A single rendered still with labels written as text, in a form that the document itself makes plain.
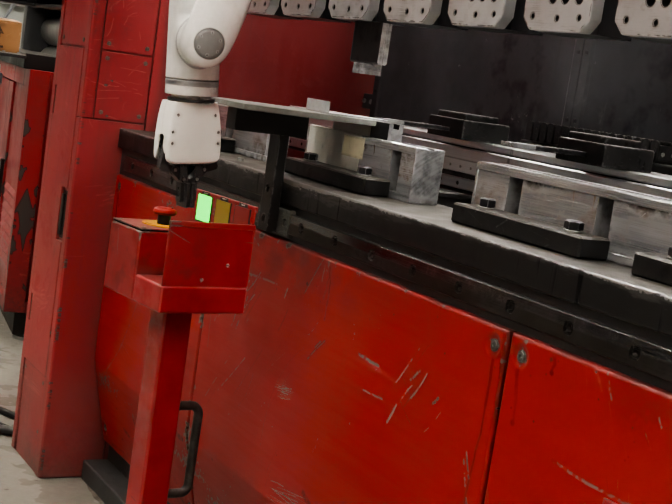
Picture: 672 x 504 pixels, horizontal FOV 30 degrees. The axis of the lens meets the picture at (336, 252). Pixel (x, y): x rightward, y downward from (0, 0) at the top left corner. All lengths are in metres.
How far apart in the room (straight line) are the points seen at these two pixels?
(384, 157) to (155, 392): 0.56
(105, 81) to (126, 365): 0.67
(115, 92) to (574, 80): 1.09
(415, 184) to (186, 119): 0.41
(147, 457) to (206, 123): 0.57
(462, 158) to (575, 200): 0.70
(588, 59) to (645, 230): 0.98
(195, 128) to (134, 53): 1.07
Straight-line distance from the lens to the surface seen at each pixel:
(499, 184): 1.93
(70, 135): 3.07
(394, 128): 2.25
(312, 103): 2.31
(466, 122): 2.39
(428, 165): 2.13
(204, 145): 2.01
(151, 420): 2.13
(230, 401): 2.42
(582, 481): 1.59
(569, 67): 2.67
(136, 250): 2.07
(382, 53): 2.30
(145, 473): 2.16
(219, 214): 2.14
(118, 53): 3.04
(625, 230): 1.71
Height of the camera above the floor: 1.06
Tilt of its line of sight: 8 degrees down
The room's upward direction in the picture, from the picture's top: 8 degrees clockwise
